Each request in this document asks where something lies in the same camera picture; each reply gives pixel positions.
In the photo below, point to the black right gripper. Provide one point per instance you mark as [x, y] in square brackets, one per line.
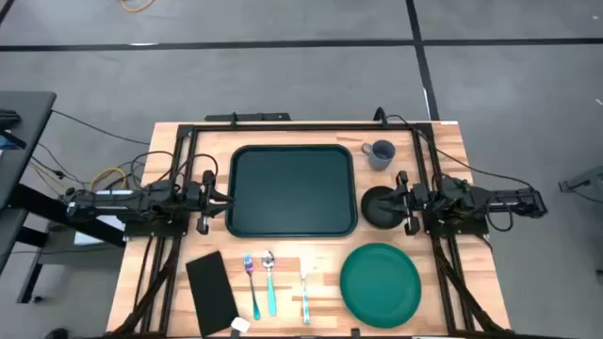
[412, 200]

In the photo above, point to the black bowl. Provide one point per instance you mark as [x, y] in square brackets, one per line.
[374, 214]

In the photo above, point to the white tag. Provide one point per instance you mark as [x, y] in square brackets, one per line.
[240, 325]

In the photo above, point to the black aluminium frame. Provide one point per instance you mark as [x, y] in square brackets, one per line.
[306, 127]

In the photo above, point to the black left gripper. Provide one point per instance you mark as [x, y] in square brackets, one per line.
[200, 200]

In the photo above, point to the green plate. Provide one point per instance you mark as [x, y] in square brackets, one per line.
[380, 285]

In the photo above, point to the black table clip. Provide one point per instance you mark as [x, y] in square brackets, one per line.
[355, 333]

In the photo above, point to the grey mug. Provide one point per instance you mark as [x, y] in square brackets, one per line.
[382, 156]

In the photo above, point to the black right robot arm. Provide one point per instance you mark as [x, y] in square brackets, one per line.
[480, 200]

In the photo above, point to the grey furniture leg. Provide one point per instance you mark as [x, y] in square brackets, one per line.
[581, 181]

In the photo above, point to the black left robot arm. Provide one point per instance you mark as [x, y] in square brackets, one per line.
[118, 205]

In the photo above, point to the black cloth napkin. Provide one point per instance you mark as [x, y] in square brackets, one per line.
[212, 294]

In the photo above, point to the black flat bar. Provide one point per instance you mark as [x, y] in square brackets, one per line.
[247, 117]

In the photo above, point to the dark grey desk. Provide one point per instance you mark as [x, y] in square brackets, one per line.
[23, 141]

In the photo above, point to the dark green plastic tray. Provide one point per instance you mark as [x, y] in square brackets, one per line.
[292, 190]

